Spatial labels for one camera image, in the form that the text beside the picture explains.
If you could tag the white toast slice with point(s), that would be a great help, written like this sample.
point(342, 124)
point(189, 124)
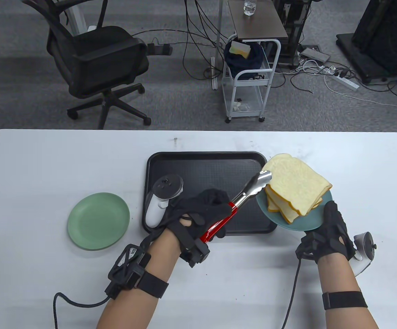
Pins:
point(294, 178)
point(289, 214)
point(272, 205)

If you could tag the blue round plate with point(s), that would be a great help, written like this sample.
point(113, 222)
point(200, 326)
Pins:
point(308, 223)

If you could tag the white metal pole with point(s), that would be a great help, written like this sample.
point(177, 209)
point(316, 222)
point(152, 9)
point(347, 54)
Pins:
point(218, 41)

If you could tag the person's right hand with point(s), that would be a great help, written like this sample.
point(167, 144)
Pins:
point(330, 238)

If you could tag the person's left forearm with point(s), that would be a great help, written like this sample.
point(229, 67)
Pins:
point(136, 301)

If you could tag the black power strip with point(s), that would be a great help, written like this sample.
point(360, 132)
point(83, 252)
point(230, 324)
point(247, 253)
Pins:
point(159, 48)

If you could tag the person's left hand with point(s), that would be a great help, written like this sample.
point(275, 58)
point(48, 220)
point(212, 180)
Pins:
point(205, 205)

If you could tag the person's right forearm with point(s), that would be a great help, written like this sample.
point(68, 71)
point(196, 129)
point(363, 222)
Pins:
point(344, 279)

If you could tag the white desk leg column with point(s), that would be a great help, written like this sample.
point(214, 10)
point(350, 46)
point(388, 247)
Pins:
point(75, 13)

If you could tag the grey white controller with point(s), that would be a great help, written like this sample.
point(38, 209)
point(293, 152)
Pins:
point(165, 186)
point(365, 246)

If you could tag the black office chair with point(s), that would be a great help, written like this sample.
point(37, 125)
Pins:
point(99, 58)

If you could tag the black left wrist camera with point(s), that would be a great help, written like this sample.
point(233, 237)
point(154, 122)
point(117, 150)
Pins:
point(126, 267)

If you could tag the grey flat box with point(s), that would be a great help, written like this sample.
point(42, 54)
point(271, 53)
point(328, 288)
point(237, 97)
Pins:
point(315, 55)

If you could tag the black metal rack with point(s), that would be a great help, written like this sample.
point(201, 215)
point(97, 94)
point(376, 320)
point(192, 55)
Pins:
point(294, 34)

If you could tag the green round plate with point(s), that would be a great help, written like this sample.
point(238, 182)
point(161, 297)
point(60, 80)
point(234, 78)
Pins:
point(97, 221)

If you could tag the clear drinking glass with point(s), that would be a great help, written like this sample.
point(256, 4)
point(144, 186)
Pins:
point(249, 8)

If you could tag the white crumpled wrapper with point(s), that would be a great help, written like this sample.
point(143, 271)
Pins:
point(241, 105)

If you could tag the white power strip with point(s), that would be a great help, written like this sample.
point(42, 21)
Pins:
point(347, 82)

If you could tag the white cart with brown top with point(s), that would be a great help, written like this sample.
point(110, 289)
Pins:
point(263, 27)

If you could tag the yellow sponge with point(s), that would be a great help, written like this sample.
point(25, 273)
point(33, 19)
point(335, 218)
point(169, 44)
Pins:
point(239, 49)

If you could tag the black plastic tray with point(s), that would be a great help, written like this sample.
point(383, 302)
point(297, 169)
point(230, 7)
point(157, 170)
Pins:
point(205, 171)

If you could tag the dark blue cloth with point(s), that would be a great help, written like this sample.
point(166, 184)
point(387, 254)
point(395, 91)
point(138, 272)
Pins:
point(255, 61)

